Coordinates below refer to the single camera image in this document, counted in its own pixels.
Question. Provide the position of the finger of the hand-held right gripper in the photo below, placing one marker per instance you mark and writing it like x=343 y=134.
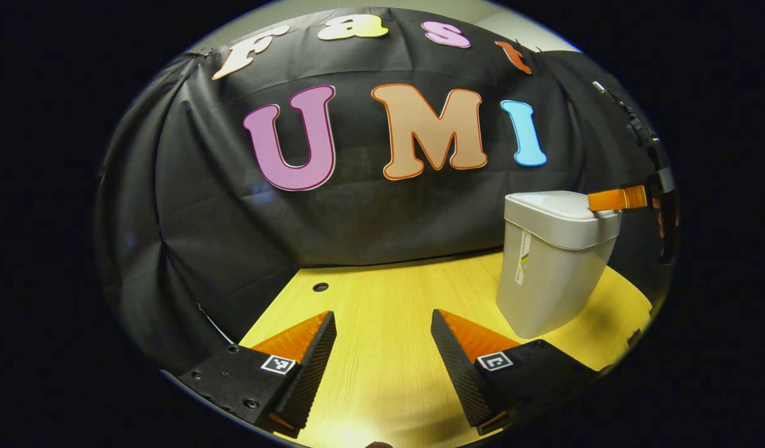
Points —
x=615 y=199

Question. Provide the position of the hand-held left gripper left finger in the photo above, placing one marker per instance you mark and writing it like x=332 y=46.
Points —
x=310 y=373

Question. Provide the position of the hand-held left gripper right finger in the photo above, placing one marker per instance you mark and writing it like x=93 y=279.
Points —
x=460 y=379

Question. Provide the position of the white desktop garbage bin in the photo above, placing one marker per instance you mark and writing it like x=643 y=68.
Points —
x=556 y=274

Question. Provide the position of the wooden desktop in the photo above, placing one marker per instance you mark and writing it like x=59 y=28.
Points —
x=388 y=298

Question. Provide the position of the black backdrop cloth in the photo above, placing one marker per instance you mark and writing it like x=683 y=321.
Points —
x=357 y=218

